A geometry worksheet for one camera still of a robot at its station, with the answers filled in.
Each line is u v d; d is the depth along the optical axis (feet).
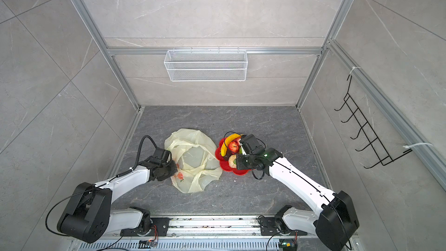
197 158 3.13
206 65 3.29
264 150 2.01
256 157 1.94
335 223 1.24
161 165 2.34
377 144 2.06
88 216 1.37
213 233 2.40
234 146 3.05
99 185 1.51
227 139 3.11
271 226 2.39
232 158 2.88
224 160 2.95
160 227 2.40
